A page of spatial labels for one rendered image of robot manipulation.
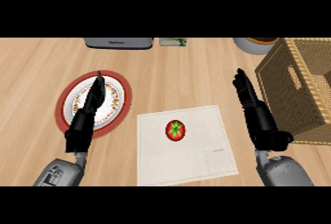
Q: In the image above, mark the wicker basket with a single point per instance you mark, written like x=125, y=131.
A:
x=298, y=93

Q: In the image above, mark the grey appliance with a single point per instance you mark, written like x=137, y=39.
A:
x=119, y=43

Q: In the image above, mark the white floral plate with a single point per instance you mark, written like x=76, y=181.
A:
x=110, y=105

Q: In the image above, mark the red tomato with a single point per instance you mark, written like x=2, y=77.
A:
x=175, y=130

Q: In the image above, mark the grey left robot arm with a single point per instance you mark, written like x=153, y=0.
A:
x=60, y=172

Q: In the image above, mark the red round placemat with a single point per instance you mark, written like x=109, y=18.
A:
x=124, y=87

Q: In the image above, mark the white placemat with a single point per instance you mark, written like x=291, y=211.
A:
x=186, y=151

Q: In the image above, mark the grey pot with brown rim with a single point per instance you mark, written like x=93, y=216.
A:
x=255, y=46

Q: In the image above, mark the small green white box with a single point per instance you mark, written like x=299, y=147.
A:
x=174, y=42

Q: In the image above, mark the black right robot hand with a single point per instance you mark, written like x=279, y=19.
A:
x=261, y=122

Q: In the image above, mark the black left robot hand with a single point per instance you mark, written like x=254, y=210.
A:
x=84, y=122

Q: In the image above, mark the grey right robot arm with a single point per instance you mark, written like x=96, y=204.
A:
x=283, y=172

